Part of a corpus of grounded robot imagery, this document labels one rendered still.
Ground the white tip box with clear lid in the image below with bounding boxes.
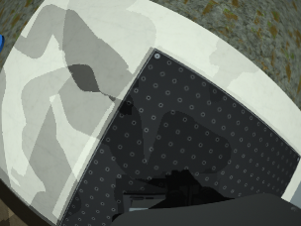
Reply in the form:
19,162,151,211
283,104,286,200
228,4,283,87
127,199,164,212

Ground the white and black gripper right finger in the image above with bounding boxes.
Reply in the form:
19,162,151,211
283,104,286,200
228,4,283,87
180,169,234,206

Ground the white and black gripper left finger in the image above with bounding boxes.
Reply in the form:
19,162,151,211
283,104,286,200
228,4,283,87
149,170,188,209

